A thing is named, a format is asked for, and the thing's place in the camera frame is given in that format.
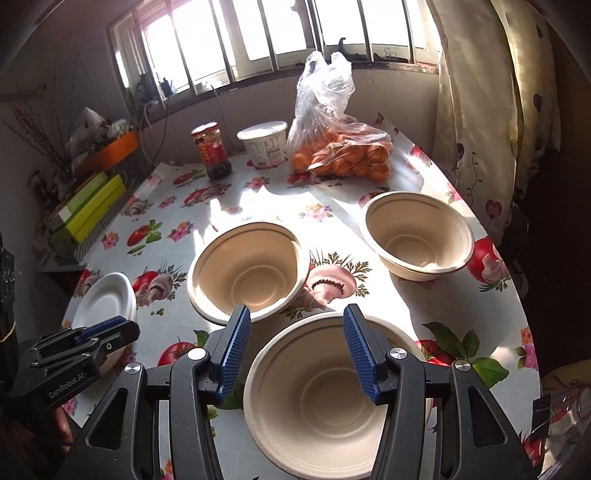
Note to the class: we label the orange tray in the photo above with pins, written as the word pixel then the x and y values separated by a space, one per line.
pixel 108 152

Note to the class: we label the barred window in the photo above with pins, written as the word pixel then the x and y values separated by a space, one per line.
pixel 207 37

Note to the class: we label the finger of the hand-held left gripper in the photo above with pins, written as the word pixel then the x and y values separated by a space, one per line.
pixel 115 339
pixel 99 326

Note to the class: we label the pile of oranges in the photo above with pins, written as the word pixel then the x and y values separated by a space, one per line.
pixel 341 159

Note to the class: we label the beige paper bowl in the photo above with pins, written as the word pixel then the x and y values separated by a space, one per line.
pixel 249 272
pixel 415 235
pixel 314 397

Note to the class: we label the clear plastic bag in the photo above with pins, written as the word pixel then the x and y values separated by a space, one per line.
pixel 323 92

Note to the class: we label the white plastic tub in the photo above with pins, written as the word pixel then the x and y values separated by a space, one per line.
pixel 263 145

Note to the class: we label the person's left hand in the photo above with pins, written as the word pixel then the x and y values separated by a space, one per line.
pixel 62 424

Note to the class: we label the patterned plastic bag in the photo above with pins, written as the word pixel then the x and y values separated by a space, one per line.
pixel 565 401

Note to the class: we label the black hook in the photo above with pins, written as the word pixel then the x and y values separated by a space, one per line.
pixel 341 44

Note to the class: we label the sauce jar with red label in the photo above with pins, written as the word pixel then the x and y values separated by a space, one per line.
pixel 212 150

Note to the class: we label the lime green box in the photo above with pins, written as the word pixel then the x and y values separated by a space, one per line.
pixel 92 210

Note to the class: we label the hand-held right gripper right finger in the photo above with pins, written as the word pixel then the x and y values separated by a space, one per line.
pixel 362 360

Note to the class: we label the side table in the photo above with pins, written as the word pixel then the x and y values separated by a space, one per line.
pixel 60 270

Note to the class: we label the white plastic bag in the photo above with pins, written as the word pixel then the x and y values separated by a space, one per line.
pixel 85 127

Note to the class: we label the cream patterned curtain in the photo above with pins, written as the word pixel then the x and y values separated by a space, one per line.
pixel 480 115

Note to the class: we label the dried branches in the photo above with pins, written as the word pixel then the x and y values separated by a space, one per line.
pixel 41 138

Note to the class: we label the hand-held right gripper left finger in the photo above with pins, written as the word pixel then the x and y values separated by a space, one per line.
pixel 233 360

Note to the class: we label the dark object on sill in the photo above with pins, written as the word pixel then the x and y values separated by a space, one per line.
pixel 145 83

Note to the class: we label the flat green and brown box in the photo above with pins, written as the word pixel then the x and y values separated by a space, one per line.
pixel 81 191

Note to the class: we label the black charger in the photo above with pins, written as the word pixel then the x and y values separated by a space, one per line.
pixel 167 86

